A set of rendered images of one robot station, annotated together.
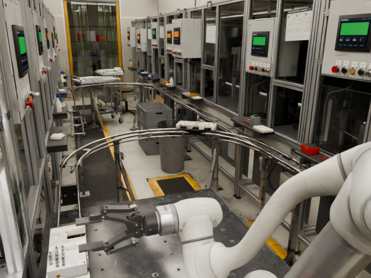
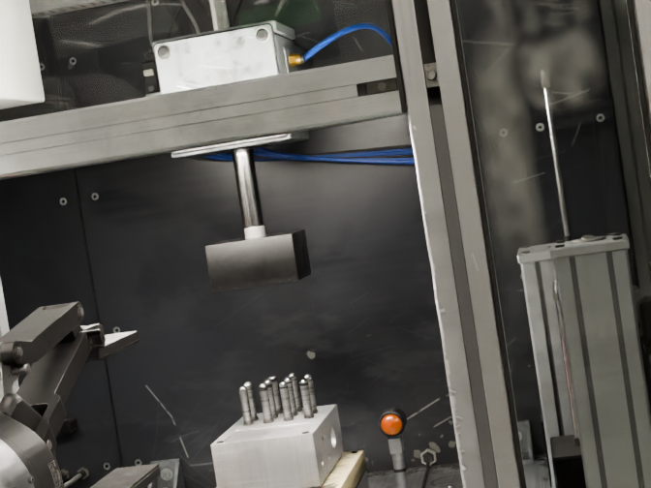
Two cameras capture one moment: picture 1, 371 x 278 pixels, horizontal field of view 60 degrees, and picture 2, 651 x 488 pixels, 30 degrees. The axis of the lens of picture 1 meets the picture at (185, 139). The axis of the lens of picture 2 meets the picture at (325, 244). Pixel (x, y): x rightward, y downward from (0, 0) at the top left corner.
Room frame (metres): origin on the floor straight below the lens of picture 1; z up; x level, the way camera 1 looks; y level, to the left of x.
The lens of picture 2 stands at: (1.30, -0.29, 1.25)
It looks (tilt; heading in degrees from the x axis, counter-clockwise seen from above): 3 degrees down; 120
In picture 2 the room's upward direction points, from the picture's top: 9 degrees counter-clockwise
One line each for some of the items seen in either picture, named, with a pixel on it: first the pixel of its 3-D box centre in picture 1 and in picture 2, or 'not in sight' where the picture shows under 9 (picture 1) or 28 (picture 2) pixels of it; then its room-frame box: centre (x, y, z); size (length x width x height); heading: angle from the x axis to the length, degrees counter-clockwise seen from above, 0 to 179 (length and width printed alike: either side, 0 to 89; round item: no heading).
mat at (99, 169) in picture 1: (93, 137); not in sight; (5.29, 1.59, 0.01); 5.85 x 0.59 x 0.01; 19
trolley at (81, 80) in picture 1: (98, 99); not in sight; (6.25, 1.71, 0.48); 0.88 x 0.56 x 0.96; 127
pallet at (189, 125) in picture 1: (196, 128); not in sight; (2.93, -0.10, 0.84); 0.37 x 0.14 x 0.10; 77
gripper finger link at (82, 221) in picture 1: (88, 220); (97, 348); (0.80, 0.27, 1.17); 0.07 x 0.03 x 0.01; 109
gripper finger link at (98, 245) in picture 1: (91, 246); (119, 486); (0.80, 0.27, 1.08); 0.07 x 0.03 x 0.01; 109
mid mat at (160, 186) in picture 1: (180, 193); not in sight; (3.22, 0.05, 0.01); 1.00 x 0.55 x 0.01; 19
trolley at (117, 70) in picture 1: (111, 88); not in sight; (7.58, 1.75, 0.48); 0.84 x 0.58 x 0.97; 27
